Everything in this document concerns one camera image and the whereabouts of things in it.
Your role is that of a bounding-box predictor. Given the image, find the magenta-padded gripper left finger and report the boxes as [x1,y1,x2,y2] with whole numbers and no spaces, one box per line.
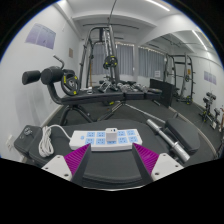
[41,143,92,187]

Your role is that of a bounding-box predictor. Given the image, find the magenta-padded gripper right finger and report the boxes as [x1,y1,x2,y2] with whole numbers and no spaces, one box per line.
[131,143,184,186]

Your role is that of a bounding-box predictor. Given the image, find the white charger block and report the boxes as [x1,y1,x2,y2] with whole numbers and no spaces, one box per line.
[105,127,118,145]

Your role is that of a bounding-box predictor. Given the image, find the white power strip blue sockets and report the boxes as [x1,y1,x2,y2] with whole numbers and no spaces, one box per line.
[68,128,144,153]

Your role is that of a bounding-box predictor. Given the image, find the silver barbell bar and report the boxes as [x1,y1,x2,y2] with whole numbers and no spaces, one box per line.
[146,118,191,163]

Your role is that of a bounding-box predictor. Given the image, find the black padded seat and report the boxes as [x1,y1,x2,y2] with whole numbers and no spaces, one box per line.
[164,118,201,154]

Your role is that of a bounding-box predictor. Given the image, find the black hyperextension bench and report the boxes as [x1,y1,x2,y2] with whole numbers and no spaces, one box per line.
[21,54,168,126]

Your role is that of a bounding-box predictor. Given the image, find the black upright panel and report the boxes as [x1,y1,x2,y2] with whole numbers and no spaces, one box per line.
[149,78,174,108]

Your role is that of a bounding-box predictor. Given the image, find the black yellow-marked weight plate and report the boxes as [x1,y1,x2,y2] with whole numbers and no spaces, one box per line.
[60,73,81,97]
[102,55,118,70]

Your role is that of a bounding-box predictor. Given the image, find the chrome dumbbells group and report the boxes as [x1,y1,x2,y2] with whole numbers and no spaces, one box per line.
[98,78,151,94]

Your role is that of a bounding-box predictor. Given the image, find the black exercise machine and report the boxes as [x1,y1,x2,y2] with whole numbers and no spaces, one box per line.
[199,91,223,129]

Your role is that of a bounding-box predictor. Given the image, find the black power rack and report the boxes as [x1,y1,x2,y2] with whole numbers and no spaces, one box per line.
[164,53,196,106]

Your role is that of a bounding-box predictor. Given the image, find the grey window curtain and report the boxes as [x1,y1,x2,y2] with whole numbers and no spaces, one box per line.
[138,46,166,79]
[91,42,135,76]

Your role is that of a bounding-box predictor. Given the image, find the long ceiling light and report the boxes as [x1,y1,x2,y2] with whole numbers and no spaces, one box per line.
[144,0,171,13]
[191,29,208,51]

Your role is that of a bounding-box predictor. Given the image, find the white coiled power cable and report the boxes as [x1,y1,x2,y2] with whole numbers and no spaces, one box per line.
[38,124,73,158]

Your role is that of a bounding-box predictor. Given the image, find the white wall socket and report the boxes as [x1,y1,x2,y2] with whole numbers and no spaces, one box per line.
[5,134,14,151]

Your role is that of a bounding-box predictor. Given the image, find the purple paired wall posters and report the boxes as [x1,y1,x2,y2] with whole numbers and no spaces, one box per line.
[203,70,218,85]

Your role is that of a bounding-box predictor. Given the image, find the black cable rack machine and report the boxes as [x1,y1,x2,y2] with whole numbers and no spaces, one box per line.
[78,25,121,89]

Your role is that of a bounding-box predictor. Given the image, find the purple wall poster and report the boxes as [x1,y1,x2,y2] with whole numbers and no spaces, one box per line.
[24,22,57,50]

